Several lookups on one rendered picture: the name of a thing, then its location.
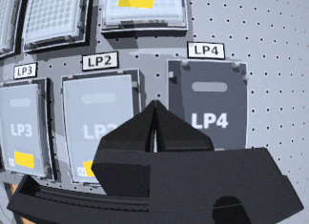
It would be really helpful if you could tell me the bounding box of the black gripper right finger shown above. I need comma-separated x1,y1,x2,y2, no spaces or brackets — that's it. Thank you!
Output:
155,100,215,153

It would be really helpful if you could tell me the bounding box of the grey perforated base plate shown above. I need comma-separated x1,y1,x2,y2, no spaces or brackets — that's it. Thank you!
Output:
0,0,309,224

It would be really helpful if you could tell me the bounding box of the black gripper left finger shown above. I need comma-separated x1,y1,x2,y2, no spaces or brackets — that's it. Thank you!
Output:
96,100,155,153

